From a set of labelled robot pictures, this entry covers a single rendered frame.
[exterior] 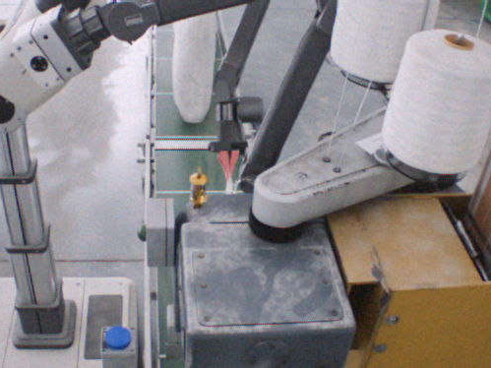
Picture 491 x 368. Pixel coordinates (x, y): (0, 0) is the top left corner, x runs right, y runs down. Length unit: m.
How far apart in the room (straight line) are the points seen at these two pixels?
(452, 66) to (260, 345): 0.44
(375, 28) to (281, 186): 0.28
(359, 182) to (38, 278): 1.26
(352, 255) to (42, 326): 1.40
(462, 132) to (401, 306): 0.30
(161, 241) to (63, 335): 1.22
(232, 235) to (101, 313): 1.37
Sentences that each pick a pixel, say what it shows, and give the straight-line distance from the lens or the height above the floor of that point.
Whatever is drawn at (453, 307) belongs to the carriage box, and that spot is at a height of 1.29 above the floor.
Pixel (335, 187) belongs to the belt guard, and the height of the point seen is 1.42.
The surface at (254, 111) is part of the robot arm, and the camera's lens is 1.64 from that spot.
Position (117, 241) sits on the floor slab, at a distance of 2.94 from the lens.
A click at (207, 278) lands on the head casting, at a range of 0.89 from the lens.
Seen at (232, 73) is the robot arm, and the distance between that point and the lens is 1.64.
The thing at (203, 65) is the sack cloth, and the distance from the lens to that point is 2.93.
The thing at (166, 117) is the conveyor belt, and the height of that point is 0.38.
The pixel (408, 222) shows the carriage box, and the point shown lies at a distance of 1.06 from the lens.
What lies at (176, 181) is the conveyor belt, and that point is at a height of 0.38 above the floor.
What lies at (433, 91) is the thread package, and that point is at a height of 1.64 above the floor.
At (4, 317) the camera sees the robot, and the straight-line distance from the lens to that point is 2.33.
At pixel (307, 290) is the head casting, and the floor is 1.34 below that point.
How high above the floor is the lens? 1.97
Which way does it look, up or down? 37 degrees down
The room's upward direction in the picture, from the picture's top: 6 degrees clockwise
